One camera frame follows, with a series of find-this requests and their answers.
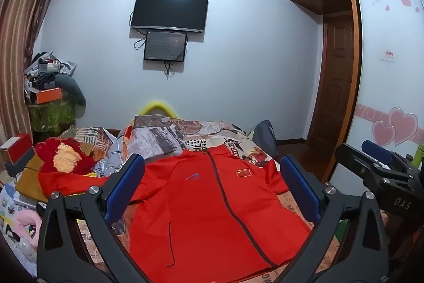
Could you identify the red plush toy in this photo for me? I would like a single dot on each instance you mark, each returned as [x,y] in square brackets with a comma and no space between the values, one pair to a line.
[66,157]

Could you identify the grey newspaper-print quilt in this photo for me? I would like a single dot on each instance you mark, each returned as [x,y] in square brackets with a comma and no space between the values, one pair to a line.
[155,137]

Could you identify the green bottle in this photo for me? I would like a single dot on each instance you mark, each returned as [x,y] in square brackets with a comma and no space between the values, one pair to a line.
[419,157]

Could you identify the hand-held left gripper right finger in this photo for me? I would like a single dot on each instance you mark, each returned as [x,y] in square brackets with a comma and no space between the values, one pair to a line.
[299,190]

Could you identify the large wall television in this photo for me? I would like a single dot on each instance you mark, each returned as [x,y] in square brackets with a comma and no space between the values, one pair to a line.
[170,9]

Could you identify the mustard cloth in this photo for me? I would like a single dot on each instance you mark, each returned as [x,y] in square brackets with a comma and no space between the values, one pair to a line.
[31,180]

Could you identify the red box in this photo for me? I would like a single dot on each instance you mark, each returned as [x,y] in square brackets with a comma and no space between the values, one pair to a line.
[21,147]

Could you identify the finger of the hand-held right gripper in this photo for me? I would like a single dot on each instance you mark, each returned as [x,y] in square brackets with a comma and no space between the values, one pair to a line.
[377,148]
[361,167]

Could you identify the orange box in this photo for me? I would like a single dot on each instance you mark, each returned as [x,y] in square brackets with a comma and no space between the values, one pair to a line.
[49,95]

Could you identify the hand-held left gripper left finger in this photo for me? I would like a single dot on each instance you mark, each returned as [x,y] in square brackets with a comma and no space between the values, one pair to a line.
[121,190]

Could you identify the brown striped curtain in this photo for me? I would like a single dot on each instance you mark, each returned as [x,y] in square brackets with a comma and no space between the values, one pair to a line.
[20,21]

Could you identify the dark blue bag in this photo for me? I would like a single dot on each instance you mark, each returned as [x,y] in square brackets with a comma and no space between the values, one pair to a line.
[265,137]

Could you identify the yellow cloth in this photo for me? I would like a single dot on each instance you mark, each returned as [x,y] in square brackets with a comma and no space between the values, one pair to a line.
[92,174]

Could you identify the red zip jacket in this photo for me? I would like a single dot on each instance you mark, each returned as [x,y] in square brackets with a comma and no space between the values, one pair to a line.
[198,203]

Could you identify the pink soft item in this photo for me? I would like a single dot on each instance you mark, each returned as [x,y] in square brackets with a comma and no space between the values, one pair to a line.
[26,223]

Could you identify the brown wooden door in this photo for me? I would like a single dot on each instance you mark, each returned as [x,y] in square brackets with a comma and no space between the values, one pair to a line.
[334,84]

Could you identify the small wall monitor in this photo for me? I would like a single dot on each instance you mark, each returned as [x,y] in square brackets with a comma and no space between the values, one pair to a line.
[164,46]

